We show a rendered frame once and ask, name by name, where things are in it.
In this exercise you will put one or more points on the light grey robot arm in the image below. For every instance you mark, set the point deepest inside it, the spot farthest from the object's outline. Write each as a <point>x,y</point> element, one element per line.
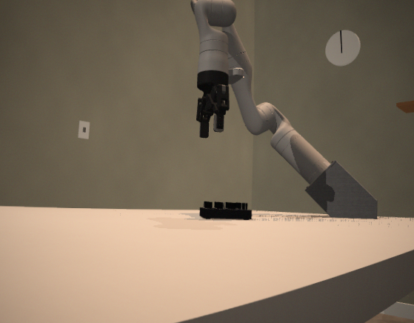
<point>216,49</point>

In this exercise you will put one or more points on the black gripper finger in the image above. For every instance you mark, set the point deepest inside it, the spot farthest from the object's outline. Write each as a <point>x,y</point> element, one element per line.
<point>220,107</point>
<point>204,121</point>

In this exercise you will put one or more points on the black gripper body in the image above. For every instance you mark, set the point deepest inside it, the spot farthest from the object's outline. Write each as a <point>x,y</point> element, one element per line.
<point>207,82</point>

